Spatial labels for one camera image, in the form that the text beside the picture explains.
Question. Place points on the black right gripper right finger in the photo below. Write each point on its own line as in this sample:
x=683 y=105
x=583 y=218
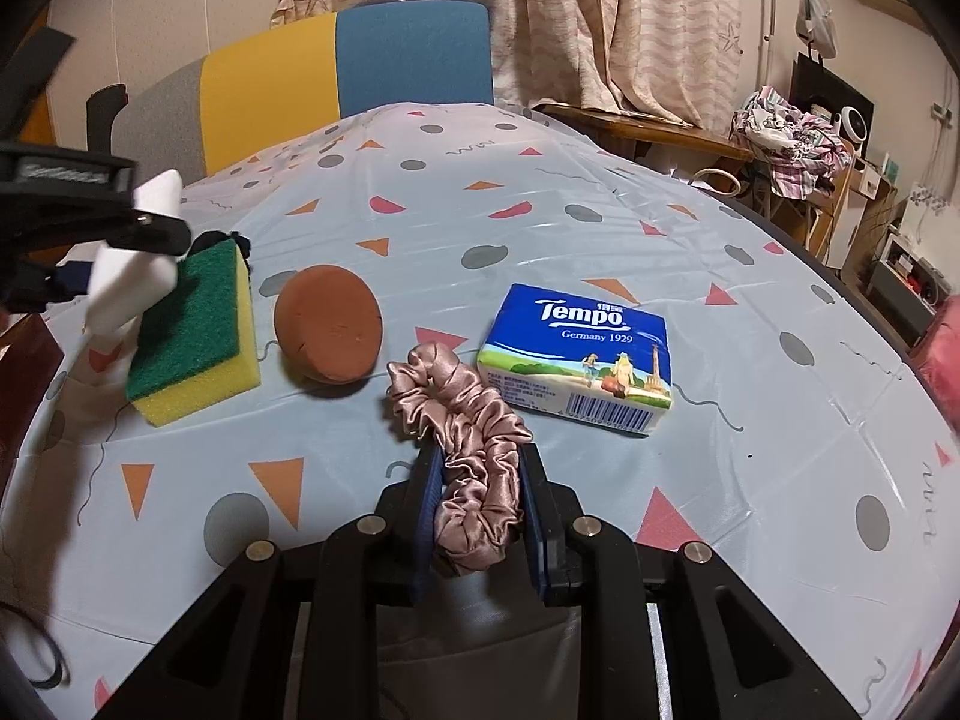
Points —
x=555 y=567

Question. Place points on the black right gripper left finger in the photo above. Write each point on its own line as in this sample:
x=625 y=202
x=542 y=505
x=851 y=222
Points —
x=405 y=549

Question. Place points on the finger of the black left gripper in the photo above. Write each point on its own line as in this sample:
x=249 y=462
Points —
x=137 y=230

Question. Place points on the pink satin scrunchie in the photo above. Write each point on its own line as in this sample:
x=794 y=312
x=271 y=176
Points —
x=435 y=394

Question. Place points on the yellow green scrub sponge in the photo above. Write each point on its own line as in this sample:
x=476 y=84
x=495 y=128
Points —
x=197 y=347

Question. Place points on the blue Tempo tissue pack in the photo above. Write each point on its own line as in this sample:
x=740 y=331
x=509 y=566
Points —
x=592 y=361

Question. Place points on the brown makeup sponge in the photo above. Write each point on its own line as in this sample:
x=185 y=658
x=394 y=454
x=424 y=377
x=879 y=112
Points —
x=328 y=325

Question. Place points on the black scrunchie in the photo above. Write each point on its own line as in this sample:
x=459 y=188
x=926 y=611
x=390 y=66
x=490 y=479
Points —
x=209 y=239

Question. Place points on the grey yellow blue chair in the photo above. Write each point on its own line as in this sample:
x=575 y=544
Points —
x=292 y=80

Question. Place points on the wooden side table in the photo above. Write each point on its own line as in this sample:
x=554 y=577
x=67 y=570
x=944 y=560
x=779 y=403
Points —
x=714 y=163

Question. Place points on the pink cushion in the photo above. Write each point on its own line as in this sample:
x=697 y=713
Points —
x=937 y=359

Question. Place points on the pile of checked clothes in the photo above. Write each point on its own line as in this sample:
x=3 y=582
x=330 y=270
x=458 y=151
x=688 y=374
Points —
x=800 y=150

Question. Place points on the white round fan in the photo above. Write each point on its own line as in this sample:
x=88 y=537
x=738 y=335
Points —
x=853 y=127

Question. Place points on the pink patterned curtain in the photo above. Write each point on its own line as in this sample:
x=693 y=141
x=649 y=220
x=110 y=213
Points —
x=677 y=60

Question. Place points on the black monitor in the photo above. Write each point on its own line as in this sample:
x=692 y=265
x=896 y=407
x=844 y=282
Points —
x=813 y=85

